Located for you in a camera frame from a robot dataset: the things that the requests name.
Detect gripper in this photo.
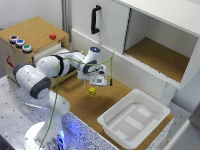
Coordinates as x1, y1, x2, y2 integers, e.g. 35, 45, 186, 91
87, 71, 109, 88

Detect yellow block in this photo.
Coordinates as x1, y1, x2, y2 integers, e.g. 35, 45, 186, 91
88, 87, 97, 96

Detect pink block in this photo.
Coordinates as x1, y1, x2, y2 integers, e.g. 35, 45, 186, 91
49, 33, 57, 41

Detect white plastic box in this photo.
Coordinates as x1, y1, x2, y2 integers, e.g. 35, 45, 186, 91
96, 88, 172, 150

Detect white sliding door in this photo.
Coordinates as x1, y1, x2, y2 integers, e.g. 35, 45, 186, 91
72, 0, 131, 56

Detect green button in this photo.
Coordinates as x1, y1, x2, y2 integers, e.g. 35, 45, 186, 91
21, 43, 33, 54

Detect wooden drawer box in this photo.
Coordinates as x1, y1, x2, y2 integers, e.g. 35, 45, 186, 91
0, 16, 71, 83

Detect blue button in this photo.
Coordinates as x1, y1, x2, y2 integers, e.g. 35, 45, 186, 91
15, 38, 26, 49

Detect red button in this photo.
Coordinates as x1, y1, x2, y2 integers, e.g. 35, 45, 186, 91
8, 34, 19, 45

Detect white cabinet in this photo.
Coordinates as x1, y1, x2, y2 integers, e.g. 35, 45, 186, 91
70, 0, 200, 107

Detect green cable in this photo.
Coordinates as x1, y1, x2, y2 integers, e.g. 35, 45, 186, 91
38, 51, 116, 150

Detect black door handle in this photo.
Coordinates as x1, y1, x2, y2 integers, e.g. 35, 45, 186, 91
90, 4, 102, 35

